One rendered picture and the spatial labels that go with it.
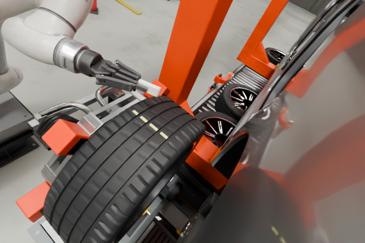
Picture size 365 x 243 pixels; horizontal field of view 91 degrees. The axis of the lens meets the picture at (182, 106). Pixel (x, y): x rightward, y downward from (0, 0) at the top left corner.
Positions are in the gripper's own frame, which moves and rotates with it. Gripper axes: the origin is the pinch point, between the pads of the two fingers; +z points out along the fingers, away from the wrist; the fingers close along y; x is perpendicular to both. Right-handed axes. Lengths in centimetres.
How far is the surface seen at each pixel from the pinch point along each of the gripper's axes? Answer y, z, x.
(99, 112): 2.8, -12.7, -15.5
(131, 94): -10.6, -7.0, -13.8
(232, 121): -90, 73, -64
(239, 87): -153, 84, -58
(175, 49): -39.2, 1.0, -1.4
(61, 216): 29.1, -7.9, -31.1
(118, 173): 20.3, 2.0, -15.3
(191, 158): -30, 37, -62
